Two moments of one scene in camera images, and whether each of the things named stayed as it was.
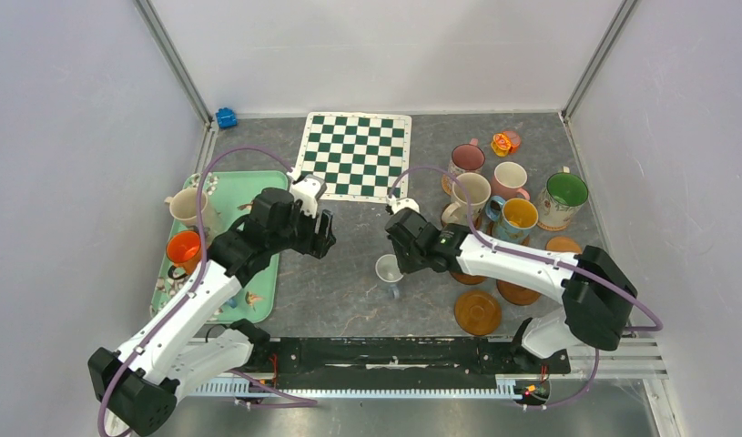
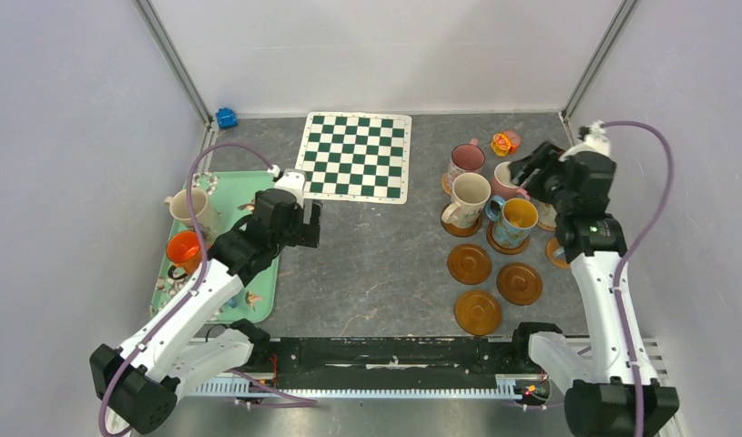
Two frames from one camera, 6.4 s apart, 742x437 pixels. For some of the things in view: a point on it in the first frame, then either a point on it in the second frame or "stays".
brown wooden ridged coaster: (477, 313) stays
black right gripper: (398, 235) -> (540, 171)
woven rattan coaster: (446, 183) stays
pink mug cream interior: (508, 178) stays
